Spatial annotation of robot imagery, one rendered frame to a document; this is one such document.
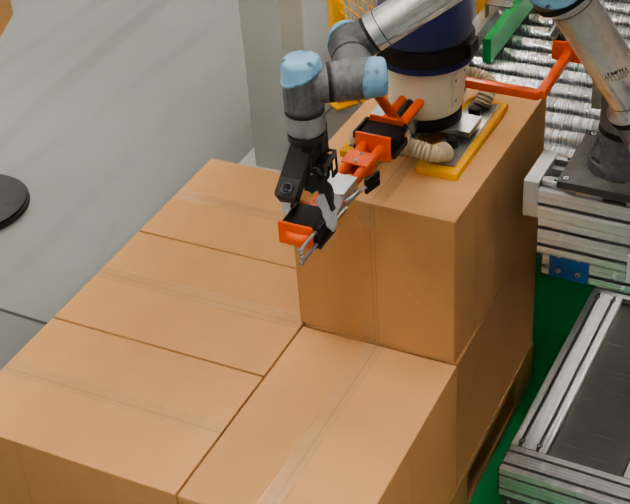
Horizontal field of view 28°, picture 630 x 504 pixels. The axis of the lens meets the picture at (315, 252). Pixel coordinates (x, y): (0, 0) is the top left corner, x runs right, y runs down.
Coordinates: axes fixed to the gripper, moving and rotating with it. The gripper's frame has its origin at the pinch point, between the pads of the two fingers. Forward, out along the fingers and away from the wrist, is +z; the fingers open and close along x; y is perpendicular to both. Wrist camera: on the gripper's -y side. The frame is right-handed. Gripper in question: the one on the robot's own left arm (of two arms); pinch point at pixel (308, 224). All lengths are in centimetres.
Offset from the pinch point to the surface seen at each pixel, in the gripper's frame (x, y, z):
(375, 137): -0.3, 31.0, -2.2
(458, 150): -11, 52, 11
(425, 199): -10.1, 34.1, 13.2
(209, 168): 78, 82, 53
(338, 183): 0.0, 13.5, -1.3
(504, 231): -19, 60, 37
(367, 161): -1.9, 23.3, -1.1
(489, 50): 24, 168, 48
